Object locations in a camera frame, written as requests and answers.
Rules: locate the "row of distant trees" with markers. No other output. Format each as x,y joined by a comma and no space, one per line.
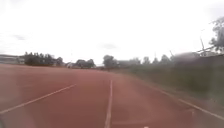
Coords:
109,62

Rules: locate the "red running track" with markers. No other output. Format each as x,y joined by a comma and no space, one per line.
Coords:
83,96

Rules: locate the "grass strip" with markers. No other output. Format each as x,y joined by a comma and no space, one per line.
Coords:
156,78

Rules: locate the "dark clump of trees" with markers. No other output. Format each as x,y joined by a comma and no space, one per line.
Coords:
40,60

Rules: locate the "low long building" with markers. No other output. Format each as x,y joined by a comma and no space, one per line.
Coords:
10,59

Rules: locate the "tall tree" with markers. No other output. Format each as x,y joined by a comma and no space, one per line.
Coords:
219,36

